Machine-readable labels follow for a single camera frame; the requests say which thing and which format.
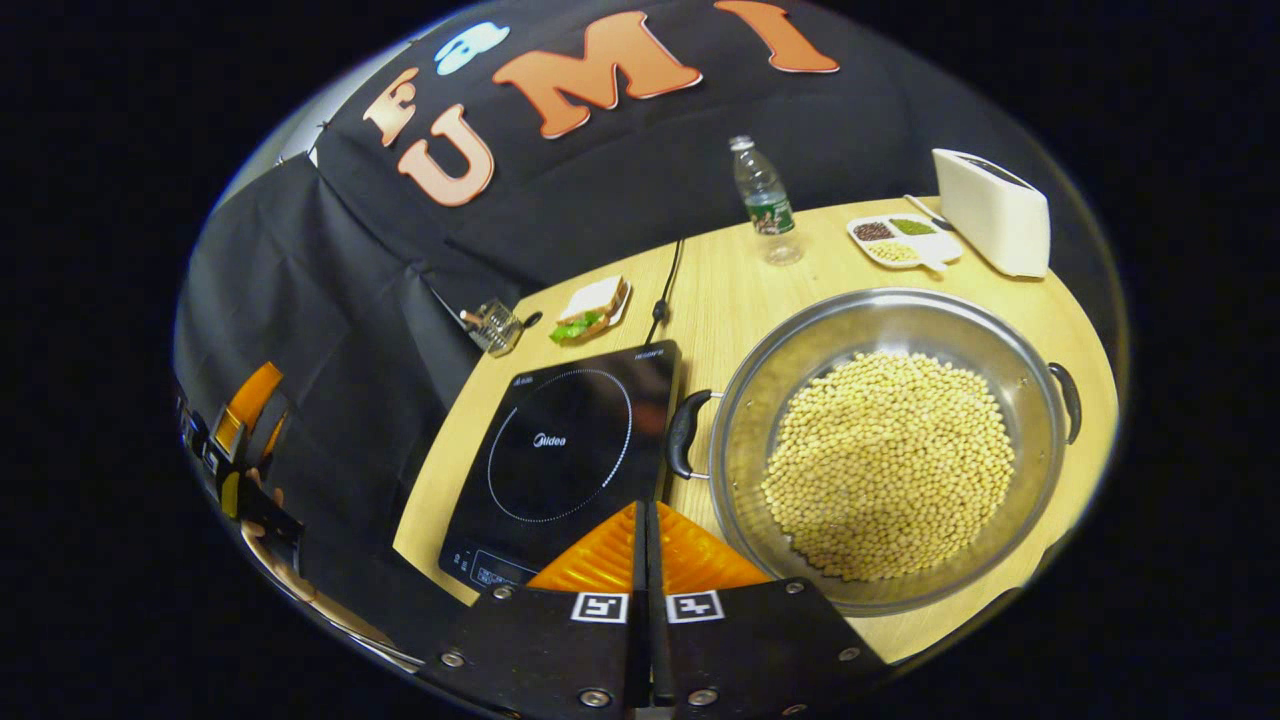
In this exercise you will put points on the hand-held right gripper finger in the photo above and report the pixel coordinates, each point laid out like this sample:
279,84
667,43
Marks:
638,560
654,560

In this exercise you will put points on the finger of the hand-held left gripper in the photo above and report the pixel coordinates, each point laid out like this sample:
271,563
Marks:
250,400

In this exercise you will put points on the black induction cooktop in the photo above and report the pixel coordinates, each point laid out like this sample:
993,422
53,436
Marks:
560,450

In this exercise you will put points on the black backdrop cloth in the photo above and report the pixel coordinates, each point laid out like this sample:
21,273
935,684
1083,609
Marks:
350,300

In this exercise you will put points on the pile of yellow soybeans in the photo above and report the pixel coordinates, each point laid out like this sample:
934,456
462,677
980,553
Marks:
890,460

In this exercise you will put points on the sandwich with lettuce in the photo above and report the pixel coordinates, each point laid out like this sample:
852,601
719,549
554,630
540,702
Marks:
590,305

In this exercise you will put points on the clear plastic water bottle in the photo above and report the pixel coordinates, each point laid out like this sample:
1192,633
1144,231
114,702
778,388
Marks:
768,205

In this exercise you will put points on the white divided dish of beans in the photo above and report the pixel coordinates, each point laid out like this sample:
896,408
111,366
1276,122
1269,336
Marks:
910,245

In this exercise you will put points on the white toaster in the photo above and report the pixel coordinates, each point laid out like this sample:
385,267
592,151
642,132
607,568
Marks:
995,220

